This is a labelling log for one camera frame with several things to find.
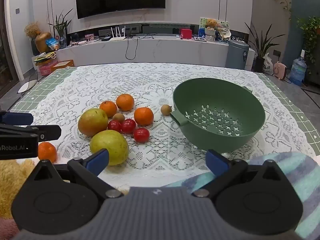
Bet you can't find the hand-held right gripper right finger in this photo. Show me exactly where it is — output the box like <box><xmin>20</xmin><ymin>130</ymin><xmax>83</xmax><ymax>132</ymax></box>
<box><xmin>192</xmin><ymin>149</ymin><xmax>288</xmax><ymax>197</ymax></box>

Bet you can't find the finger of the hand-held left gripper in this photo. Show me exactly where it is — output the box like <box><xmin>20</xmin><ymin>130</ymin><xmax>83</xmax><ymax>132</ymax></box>
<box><xmin>0</xmin><ymin>124</ymin><xmax>62</xmax><ymax>142</ymax></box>
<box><xmin>0</xmin><ymin>111</ymin><xmax>34</xmax><ymax>125</ymax></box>

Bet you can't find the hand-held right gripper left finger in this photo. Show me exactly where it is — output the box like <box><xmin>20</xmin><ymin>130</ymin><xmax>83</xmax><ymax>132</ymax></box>
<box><xmin>25</xmin><ymin>149</ymin><xmax>123</xmax><ymax>198</ymax></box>

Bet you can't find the red cherry tomato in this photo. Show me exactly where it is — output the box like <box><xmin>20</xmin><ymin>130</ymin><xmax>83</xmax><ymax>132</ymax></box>
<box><xmin>121</xmin><ymin>119</ymin><xmax>137</xmax><ymax>134</ymax></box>
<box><xmin>133</xmin><ymin>128</ymin><xmax>150</xmax><ymax>143</ymax></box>
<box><xmin>108</xmin><ymin>119</ymin><xmax>122</xmax><ymax>133</ymax></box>

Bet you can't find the green-red mango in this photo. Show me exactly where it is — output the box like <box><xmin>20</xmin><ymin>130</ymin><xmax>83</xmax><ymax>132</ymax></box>
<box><xmin>78</xmin><ymin>108</ymin><xmax>109</xmax><ymax>137</ymax></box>

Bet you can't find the green colander bowl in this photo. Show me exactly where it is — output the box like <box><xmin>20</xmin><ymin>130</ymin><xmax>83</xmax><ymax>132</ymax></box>
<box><xmin>170</xmin><ymin>77</ymin><xmax>266</xmax><ymax>153</ymax></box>

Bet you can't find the white round floor device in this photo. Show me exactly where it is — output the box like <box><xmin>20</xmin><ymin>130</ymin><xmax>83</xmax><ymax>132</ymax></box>
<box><xmin>19</xmin><ymin>81</ymin><xmax>38</xmax><ymax>93</ymax></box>

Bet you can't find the yellow plush toy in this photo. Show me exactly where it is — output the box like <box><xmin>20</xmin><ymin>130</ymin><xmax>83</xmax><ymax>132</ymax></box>
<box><xmin>0</xmin><ymin>159</ymin><xmax>35</xmax><ymax>218</ymax></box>

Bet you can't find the pink storage box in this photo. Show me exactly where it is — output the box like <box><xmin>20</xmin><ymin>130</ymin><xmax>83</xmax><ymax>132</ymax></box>
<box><xmin>37</xmin><ymin>60</ymin><xmax>59</xmax><ymax>76</ymax></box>

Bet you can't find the stack of papers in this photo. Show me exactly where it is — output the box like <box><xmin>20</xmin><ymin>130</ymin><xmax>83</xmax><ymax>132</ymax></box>
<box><xmin>34</xmin><ymin>52</ymin><xmax>57</xmax><ymax>65</ymax></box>

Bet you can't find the orange flat box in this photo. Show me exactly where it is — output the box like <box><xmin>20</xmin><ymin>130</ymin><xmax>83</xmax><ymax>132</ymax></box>
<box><xmin>54</xmin><ymin>60</ymin><xmax>75</xmax><ymax>68</ymax></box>

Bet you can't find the striped teal towel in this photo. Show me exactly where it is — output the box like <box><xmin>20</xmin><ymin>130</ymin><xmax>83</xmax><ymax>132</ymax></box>
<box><xmin>162</xmin><ymin>151</ymin><xmax>320</xmax><ymax>240</ymax></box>

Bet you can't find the gold vase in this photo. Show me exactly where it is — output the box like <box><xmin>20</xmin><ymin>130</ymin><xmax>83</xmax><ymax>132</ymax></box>
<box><xmin>35</xmin><ymin>32</ymin><xmax>52</xmax><ymax>53</ymax></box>

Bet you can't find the blue snack bag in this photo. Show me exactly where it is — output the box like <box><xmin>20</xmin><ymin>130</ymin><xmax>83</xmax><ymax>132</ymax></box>
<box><xmin>46</xmin><ymin>38</ymin><xmax>60</xmax><ymax>51</ymax></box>

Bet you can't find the dried flower bunch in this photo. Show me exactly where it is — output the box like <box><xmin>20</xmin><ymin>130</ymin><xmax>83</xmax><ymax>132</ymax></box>
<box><xmin>24</xmin><ymin>22</ymin><xmax>42</xmax><ymax>39</ymax></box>

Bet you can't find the green checked table mat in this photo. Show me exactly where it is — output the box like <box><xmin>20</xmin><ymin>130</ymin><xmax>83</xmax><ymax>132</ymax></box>
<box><xmin>9</xmin><ymin>66</ymin><xmax>320</xmax><ymax>155</ymax></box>

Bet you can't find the white lace tablecloth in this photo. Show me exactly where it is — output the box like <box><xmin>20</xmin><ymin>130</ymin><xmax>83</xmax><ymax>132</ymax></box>
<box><xmin>30</xmin><ymin>62</ymin><xmax>314</xmax><ymax>193</ymax></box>

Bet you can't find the plant in glass vase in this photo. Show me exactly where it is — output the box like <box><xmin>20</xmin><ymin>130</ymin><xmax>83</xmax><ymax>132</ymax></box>
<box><xmin>49</xmin><ymin>9</ymin><xmax>73</xmax><ymax>49</ymax></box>

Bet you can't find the long-leaf potted plant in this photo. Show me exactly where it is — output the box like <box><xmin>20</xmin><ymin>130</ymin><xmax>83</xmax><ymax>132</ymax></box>
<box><xmin>245</xmin><ymin>22</ymin><xmax>279</xmax><ymax>73</ymax></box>

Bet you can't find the white plastic bag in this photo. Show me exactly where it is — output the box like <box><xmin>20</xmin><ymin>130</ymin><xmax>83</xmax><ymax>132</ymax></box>
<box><xmin>262</xmin><ymin>54</ymin><xmax>274</xmax><ymax>75</ymax></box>

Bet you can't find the grey trash can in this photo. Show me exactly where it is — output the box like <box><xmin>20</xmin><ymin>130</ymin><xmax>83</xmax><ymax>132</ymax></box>
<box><xmin>226</xmin><ymin>39</ymin><xmax>250</xmax><ymax>70</ymax></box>

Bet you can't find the pink heater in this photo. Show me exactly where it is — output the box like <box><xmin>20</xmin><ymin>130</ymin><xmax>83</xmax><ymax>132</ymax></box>
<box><xmin>273</xmin><ymin>62</ymin><xmax>288</xmax><ymax>79</ymax></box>

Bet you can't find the white router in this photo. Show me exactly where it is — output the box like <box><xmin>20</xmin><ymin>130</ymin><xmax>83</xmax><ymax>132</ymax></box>
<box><xmin>108</xmin><ymin>26</ymin><xmax>126</xmax><ymax>42</ymax></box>

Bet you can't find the blue water bottle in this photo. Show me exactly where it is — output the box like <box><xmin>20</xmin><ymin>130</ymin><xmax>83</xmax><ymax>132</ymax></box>
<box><xmin>289</xmin><ymin>50</ymin><xmax>307</xmax><ymax>86</ymax></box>

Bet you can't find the white marble television cabinet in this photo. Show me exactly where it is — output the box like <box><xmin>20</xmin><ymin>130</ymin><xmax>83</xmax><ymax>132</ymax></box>
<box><xmin>56</xmin><ymin>22</ymin><xmax>255</xmax><ymax>70</ymax></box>

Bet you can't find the white woven basket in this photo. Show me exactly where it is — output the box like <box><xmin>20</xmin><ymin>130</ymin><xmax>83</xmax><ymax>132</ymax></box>
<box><xmin>205</xmin><ymin>28</ymin><xmax>216</xmax><ymax>42</ymax></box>

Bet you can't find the red box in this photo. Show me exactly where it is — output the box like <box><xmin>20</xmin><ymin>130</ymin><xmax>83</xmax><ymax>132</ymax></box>
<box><xmin>180</xmin><ymin>28</ymin><xmax>193</xmax><ymax>40</ymax></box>

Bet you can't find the printed picture board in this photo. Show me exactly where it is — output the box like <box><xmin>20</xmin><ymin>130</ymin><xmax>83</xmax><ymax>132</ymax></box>
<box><xmin>200</xmin><ymin>17</ymin><xmax>230</xmax><ymax>40</ymax></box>

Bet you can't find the leafy pothos plant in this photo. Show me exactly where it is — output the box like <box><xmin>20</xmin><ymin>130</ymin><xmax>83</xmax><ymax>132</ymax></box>
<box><xmin>296</xmin><ymin>16</ymin><xmax>320</xmax><ymax>63</ymax></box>

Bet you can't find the black cable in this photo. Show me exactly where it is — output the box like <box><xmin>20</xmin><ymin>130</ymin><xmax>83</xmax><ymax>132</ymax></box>
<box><xmin>125</xmin><ymin>34</ymin><xmax>140</xmax><ymax>60</ymax></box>

